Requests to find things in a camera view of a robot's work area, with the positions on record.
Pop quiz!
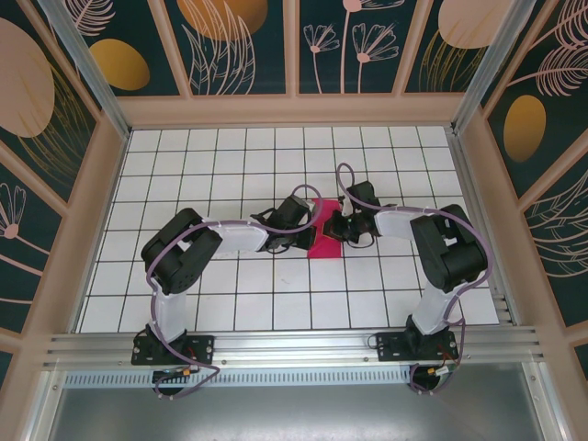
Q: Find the pink paper sheet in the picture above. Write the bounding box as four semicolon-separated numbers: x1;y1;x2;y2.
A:
305;198;344;260

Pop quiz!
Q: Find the grey metal sheet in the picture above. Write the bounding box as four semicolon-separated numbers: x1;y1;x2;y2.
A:
45;384;562;441

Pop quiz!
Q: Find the aluminium side rail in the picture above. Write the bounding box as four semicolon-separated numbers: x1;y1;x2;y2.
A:
446;127;516;328

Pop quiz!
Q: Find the aluminium mounting rail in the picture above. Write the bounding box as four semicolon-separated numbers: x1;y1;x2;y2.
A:
43;324;548;369

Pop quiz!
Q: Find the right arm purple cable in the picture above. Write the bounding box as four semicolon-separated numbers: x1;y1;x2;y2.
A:
335;162;493;396

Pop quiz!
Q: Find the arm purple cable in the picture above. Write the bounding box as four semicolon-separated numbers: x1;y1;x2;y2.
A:
145;184;322;401
335;162;493;396

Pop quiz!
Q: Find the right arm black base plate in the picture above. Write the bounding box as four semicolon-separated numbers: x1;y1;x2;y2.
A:
375;331;459;364

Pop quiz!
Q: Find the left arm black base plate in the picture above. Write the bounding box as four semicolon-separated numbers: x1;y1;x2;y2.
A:
130;334;217;367

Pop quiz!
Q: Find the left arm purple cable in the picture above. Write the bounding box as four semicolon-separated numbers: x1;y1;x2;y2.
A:
145;184;322;401

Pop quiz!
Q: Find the slotted grey cable duct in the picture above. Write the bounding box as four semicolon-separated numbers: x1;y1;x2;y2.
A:
63;369;414;389

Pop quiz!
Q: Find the aluminium frame post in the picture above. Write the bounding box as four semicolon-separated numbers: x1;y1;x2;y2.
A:
36;0;132;140
449;0;552;136

